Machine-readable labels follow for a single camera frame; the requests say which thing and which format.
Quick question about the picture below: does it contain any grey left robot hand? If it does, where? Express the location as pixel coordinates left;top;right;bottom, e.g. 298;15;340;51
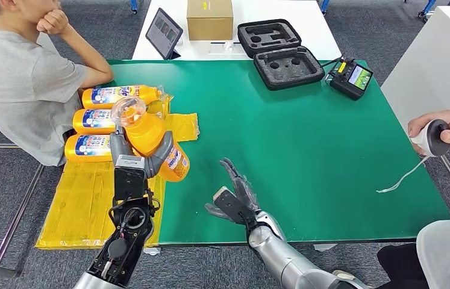
109;126;175;180

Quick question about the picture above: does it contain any person's right hand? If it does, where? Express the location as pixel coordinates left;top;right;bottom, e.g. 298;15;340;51
36;8;70;36

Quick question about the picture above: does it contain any orange detergent bottle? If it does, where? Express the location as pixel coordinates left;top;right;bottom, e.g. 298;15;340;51
110;95;191;184
63;134;114;164
72;108;119;136
81;84;165;110

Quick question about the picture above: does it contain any white black handheld controller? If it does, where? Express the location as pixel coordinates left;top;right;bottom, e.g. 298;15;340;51
375;118;450;194

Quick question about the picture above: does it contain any yellow plastic wrapped flat package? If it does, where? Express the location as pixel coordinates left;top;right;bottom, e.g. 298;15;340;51
35;93;201;251

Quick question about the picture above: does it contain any black tablet on stand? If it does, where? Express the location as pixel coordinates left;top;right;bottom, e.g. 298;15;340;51
145;7;184;61

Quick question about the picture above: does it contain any black remote controller with screen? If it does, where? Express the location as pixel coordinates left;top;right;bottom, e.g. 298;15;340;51
326;57;375;101

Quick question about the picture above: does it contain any cardboard box yellow label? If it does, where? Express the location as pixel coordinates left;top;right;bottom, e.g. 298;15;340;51
186;0;235;42

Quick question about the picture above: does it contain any open black foam case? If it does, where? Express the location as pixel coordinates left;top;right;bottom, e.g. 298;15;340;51
237;18;326;92

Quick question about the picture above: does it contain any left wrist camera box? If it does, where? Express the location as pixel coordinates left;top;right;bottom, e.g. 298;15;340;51
113;154;147;201

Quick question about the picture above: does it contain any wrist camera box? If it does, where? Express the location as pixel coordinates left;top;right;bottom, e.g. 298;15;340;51
113;154;147;201
212;185;256;227

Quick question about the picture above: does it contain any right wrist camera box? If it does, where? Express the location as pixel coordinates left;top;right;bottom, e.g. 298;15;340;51
212;185;256;227

